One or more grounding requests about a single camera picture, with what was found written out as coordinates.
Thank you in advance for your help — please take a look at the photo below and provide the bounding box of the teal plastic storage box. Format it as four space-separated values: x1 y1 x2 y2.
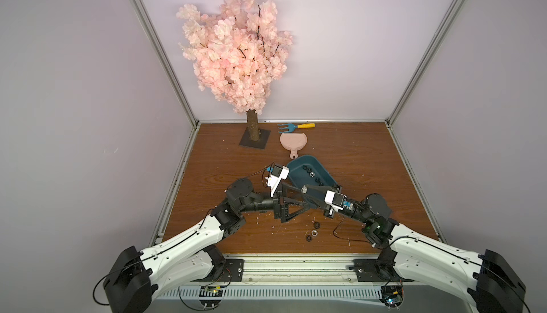
287 155 341 190

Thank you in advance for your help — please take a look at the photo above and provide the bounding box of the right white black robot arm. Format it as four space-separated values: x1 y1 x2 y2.
312 187 530 312

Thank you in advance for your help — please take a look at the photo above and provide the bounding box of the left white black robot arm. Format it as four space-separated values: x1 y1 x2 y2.
98 176 325 312

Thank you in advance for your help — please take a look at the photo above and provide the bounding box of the pink toy dustpan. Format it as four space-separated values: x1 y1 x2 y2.
280 133 308 160

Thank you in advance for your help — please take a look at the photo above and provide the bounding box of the blue yellow toy rake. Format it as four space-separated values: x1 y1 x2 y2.
277 123 316 133

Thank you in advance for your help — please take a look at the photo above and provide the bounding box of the right circuit board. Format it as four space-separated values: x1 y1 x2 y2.
380 286 404 309

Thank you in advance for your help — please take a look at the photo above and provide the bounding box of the circuit board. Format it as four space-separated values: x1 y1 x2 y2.
198 285 225 311
380 286 404 309

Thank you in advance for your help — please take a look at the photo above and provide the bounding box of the left circuit board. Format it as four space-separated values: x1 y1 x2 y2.
198 285 225 311

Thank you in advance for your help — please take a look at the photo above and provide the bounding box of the pink artificial blossom tree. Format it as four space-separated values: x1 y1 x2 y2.
176 0 293 143

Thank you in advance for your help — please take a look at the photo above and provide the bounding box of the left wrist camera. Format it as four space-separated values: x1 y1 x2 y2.
265 163 289 197

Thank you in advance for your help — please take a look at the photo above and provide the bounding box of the aluminium front rail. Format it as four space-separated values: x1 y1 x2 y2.
124 255 478 287

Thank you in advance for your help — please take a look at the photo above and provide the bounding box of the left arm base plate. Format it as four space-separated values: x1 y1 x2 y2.
193 258 245 282

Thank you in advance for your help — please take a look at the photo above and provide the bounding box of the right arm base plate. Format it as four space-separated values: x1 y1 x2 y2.
348 259 413 282

